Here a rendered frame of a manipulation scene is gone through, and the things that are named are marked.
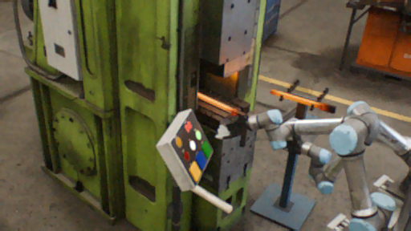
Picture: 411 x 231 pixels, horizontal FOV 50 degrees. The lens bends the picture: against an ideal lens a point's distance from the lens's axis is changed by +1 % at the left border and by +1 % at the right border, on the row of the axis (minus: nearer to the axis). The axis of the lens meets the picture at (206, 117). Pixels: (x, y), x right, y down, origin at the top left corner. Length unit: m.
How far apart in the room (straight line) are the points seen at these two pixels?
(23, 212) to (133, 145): 1.08
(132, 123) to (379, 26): 3.79
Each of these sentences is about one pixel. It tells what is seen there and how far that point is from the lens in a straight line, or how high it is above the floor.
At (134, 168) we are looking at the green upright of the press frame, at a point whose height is 0.48.
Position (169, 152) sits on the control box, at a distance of 2.12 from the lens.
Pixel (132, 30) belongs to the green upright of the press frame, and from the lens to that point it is 2.60.
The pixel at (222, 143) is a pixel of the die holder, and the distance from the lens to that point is 2.70.
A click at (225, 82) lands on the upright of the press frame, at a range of 3.04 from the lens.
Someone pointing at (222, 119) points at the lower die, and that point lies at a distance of 2.71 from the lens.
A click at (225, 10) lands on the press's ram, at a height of 1.68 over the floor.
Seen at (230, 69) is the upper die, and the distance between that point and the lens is 2.57.
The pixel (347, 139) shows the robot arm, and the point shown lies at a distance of 1.92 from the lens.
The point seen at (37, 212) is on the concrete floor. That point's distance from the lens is 3.61.
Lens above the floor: 2.38
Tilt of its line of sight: 31 degrees down
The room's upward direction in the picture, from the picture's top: 3 degrees clockwise
